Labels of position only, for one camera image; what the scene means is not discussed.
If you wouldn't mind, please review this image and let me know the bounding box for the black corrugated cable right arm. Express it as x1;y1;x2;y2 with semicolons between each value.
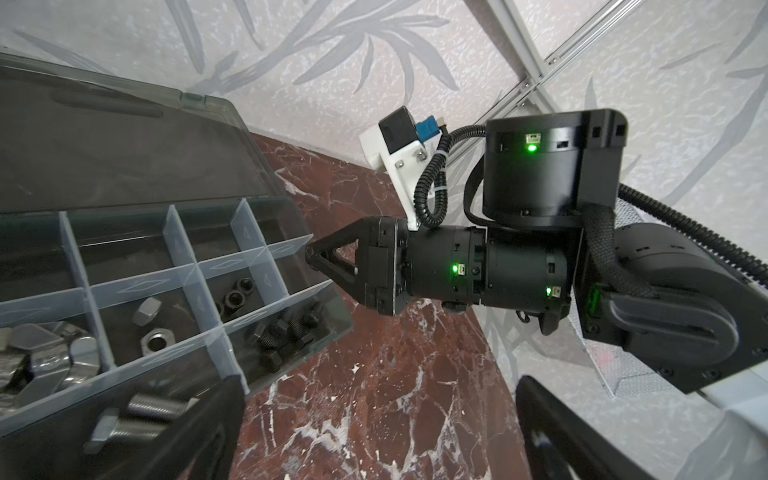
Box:
413;124;768;289

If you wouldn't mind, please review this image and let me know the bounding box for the silver hex nut upper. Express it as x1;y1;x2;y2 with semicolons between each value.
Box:
140;328;176;356

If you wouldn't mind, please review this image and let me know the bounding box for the silver wing nut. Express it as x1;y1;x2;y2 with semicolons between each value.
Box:
17;342;71;407
60;336;101;389

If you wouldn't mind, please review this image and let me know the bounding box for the silver hex bolt upper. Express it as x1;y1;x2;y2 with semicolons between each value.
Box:
127;393;198;422

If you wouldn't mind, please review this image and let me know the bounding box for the black bolt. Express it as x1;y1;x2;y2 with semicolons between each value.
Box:
300;302;324;329

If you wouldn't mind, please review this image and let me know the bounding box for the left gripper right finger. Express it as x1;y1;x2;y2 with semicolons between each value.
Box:
515;376;651;479

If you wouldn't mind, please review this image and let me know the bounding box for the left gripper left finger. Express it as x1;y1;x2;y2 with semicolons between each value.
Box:
104;375;245;479

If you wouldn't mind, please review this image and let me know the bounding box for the black hex nut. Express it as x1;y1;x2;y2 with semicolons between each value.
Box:
234;277;256;296
222;290;247;314

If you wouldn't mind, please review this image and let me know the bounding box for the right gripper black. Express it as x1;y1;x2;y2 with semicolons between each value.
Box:
305;217;409;317

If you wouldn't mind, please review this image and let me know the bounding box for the silver hex bolt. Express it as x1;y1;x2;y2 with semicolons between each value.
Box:
83;409;167;455
127;393;198;422

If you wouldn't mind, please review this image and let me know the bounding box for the grey compartment organizer box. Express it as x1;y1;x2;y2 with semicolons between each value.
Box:
1;54;353;479

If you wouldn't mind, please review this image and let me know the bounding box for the silver hex bolt lower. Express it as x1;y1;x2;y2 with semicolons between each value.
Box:
83;409;167;455

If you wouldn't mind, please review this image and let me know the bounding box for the aluminium frame back crossbar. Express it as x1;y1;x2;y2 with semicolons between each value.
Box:
446;0;646;166

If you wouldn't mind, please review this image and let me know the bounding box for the silver hex nut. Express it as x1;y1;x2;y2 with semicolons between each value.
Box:
140;328;176;356
132;297;162;327

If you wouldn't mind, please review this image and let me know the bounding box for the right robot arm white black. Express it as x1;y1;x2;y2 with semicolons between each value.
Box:
305;109;767;393

